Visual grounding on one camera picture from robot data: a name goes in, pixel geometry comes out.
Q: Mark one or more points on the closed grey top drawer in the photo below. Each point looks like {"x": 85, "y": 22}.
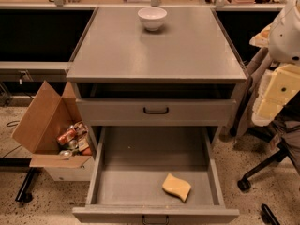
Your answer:
{"x": 129, "y": 112}

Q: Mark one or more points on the silver can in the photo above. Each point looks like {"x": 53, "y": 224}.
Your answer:
{"x": 65, "y": 153}

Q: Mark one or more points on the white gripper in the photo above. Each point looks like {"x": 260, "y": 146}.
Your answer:
{"x": 285, "y": 37}

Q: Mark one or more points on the black middle drawer handle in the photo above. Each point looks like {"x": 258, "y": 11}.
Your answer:
{"x": 152, "y": 220}

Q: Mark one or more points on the open grey middle drawer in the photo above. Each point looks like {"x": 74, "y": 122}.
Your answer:
{"x": 131, "y": 165}

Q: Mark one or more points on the black drawer handle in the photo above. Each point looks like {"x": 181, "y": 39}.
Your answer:
{"x": 152, "y": 220}
{"x": 155, "y": 112}

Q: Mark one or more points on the beige jacket on chair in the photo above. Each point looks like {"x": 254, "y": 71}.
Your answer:
{"x": 244, "y": 93}

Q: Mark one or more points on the brown cardboard box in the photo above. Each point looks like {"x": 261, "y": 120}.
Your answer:
{"x": 48, "y": 116}

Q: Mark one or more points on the black office chair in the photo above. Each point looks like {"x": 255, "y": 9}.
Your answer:
{"x": 269, "y": 135}

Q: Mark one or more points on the black top drawer handle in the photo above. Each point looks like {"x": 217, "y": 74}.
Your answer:
{"x": 155, "y": 112}

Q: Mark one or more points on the black table leg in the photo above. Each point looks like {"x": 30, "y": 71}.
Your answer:
{"x": 24, "y": 194}

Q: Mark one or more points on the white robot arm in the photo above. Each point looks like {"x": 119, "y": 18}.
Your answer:
{"x": 283, "y": 42}

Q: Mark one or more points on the white ceramic bowl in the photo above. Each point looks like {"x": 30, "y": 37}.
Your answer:
{"x": 152, "y": 18}

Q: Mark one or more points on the yellow sponge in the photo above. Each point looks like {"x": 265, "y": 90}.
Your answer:
{"x": 177, "y": 187}

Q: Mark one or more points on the red snack packet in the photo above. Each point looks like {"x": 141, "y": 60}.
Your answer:
{"x": 66, "y": 137}

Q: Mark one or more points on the grey drawer cabinet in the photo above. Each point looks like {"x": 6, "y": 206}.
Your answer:
{"x": 188, "y": 58}

